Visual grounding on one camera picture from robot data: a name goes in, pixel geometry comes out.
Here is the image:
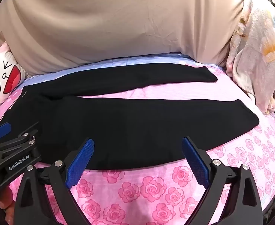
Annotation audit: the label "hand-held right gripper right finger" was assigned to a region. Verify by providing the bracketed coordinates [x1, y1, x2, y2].
[182, 136, 263, 225]

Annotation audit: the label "person's left hand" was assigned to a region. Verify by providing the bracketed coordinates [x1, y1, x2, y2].
[0, 185, 16, 225]

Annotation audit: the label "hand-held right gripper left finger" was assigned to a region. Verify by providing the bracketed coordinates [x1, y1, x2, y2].
[14, 138, 96, 225]

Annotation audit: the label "beige blanket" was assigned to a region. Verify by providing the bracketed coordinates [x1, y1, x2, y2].
[0, 0, 249, 75]

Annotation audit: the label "pink rose print bedsheet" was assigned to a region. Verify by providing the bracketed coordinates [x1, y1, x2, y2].
[0, 53, 275, 225]

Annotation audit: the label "white cartoon face pillow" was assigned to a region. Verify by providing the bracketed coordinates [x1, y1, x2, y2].
[0, 42, 29, 104]

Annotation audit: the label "pale floral blanket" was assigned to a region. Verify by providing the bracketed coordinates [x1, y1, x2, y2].
[227, 0, 275, 114]

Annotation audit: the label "black pants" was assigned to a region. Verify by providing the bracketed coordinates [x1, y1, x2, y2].
[5, 66, 260, 170]

